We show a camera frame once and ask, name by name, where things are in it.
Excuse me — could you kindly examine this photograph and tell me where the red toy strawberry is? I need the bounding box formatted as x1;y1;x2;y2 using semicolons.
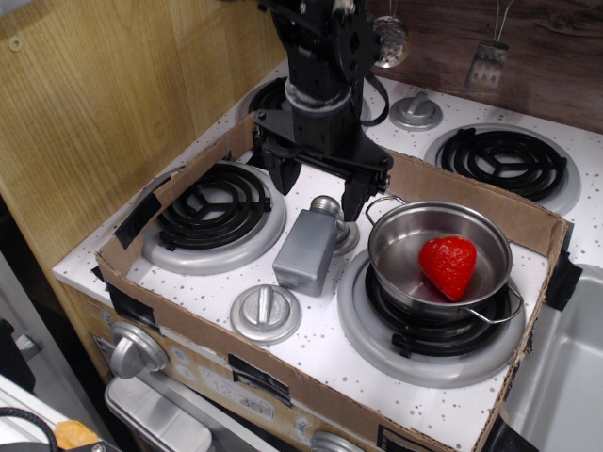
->
417;235;478;302

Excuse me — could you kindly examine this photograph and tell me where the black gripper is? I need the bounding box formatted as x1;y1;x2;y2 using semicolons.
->
252;96;393;221

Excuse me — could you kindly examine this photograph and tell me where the back silver stove knob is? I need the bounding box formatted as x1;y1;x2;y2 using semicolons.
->
389;91;443;131

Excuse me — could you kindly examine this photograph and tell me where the front right black burner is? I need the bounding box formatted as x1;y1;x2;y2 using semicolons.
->
337;250;526;389

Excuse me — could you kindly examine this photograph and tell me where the silver oven dial knob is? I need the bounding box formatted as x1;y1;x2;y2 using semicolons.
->
109;321;169;379

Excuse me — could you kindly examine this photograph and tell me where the hanging round metal strainer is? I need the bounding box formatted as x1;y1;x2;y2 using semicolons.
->
373;0;410;69

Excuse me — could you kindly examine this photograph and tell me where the grey toy sink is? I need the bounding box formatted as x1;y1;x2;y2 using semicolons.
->
503;266;602;451

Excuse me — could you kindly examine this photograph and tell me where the orange object at bottom left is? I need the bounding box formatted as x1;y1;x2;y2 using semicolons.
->
54;420;99;450

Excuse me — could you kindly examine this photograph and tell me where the bottom silver oven knob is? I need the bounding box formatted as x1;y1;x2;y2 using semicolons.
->
310;431;363;452

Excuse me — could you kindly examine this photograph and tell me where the silver pepper shaker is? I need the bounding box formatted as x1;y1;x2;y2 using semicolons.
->
272;195;340;297

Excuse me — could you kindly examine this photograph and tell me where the silver oven door handle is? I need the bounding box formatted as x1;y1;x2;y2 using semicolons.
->
105;378;213;451

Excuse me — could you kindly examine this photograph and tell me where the back left black burner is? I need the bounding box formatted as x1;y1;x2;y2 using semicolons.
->
239;77;378;146

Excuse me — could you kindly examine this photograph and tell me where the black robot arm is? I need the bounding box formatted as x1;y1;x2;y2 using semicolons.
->
253;1;393;221

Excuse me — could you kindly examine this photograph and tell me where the front left black burner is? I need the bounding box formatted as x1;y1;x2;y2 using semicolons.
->
142;162;286;276

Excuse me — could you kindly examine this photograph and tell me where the middle silver stove knob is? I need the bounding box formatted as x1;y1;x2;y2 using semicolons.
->
333;214;360;256

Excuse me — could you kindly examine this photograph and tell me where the hanging metal slotted spatula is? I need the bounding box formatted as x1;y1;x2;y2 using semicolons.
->
465;0;514;91

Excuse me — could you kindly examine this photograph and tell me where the black burner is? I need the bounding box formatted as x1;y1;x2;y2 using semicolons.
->
425;123;581;216
239;77;378;146
142;162;286;276
337;250;526;389

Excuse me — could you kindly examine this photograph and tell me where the back right black burner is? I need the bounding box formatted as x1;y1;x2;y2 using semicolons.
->
425;123;581;216

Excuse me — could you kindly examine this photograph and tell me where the silver stove knob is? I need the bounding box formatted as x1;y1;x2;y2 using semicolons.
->
389;91;443;131
230;284;302;346
333;214;360;256

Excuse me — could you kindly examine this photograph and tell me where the small steel pot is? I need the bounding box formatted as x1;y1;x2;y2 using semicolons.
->
366;196;523;325

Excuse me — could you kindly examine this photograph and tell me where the cardboard box frame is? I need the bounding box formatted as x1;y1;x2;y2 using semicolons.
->
97;118;572;451

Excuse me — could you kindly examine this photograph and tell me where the front silver stove knob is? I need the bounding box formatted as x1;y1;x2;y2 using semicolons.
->
230;284;302;346

